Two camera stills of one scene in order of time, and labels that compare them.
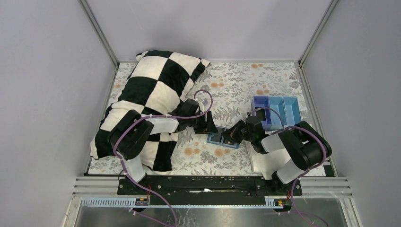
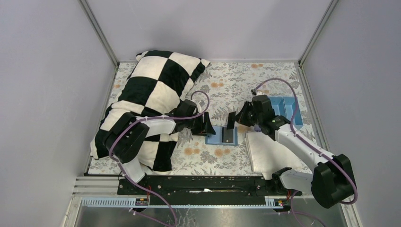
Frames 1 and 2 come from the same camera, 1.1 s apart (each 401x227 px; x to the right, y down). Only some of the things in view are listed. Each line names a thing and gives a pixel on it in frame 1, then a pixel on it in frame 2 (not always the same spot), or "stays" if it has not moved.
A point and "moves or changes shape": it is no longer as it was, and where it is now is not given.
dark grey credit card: [228, 141] to [231, 120]
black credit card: [216, 136] moves or changes shape
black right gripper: [236, 133] to [242, 113]
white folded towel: [267, 163] stays
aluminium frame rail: [101, 192] stays
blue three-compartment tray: [287, 107] stays
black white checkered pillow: [158, 83] stays
